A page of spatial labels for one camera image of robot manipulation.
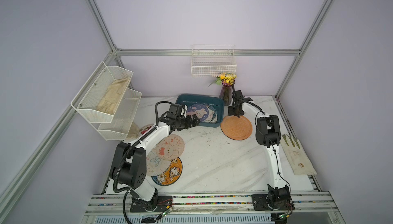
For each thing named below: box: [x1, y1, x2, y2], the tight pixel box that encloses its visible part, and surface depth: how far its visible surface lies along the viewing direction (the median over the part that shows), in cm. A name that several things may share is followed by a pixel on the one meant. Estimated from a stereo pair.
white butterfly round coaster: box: [201, 105, 218, 124], surface depth 109 cm
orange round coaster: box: [220, 115, 253, 141], surface depth 103 cm
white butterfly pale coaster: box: [145, 142, 172, 177], surface depth 88 cm
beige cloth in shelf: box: [96, 77, 131, 115], surface depth 81 cm
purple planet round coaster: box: [185, 103, 209, 122], surface depth 111 cm
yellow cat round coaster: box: [150, 157, 184, 187], surface depth 84 cm
